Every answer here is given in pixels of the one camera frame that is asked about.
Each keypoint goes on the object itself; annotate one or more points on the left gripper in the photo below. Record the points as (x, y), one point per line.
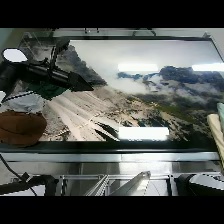
(76, 81)

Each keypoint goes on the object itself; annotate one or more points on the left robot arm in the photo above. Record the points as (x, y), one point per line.
(33, 71)

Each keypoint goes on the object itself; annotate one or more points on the brown garment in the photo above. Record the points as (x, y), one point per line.
(21, 128)

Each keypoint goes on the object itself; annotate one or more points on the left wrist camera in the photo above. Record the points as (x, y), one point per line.
(59, 46)

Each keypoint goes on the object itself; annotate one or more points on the silver frame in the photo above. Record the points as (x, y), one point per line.
(100, 158)

